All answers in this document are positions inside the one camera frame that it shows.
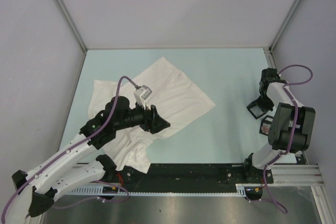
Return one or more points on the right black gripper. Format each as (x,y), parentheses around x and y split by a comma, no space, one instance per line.
(265,106)

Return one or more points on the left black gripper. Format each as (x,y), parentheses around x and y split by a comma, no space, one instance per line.
(151,121)

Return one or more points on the white t-shirt garment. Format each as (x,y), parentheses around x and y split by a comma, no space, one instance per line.
(178,100)

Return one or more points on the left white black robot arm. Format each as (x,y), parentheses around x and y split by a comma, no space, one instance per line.
(39,188)

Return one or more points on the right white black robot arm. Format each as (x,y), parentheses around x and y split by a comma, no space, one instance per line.
(290,124)

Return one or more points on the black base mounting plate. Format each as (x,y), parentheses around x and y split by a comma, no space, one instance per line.
(194,178)

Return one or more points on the upper black square frame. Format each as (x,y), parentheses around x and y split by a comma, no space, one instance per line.
(255,110)

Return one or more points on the black square frame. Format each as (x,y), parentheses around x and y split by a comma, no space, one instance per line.
(255,110)
(267,120)

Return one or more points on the lower black square frame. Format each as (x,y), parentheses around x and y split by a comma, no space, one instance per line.
(267,120)

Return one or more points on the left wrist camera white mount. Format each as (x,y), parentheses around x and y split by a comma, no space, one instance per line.
(141,95)

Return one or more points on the grey slotted cable duct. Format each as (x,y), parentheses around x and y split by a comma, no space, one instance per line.
(107,190)

